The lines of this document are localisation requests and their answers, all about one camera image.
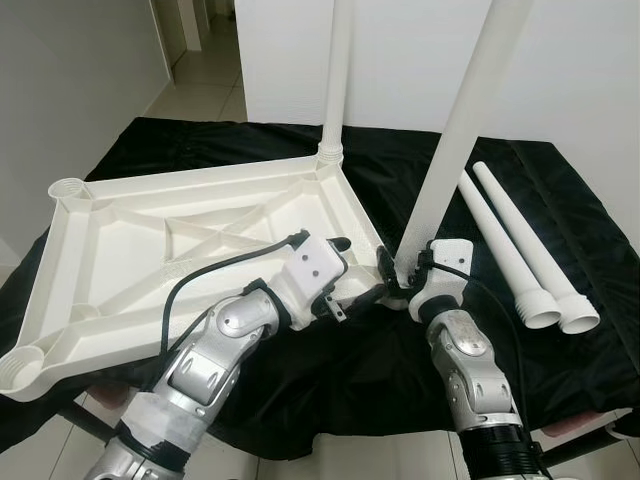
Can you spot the white plastic table top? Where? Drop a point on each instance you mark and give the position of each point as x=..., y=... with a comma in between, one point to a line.
x=120, y=250

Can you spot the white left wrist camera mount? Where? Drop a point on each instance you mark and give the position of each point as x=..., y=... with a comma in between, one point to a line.
x=315, y=262

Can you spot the black metal table leg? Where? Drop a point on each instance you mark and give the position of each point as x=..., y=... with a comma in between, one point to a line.
x=90, y=425
x=580, y=448

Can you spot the black cloth table cover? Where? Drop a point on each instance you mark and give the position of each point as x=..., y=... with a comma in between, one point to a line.
x=330, y=370

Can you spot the white plastic table leg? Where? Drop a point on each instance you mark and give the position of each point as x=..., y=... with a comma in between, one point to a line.
x=530, y=240
x=460, y=130
x=495, y=235
x=337, y=70

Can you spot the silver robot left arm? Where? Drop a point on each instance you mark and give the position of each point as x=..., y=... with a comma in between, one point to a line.
x=210, y=350

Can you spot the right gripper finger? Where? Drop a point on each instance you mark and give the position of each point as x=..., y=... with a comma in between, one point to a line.
x=387, y=272

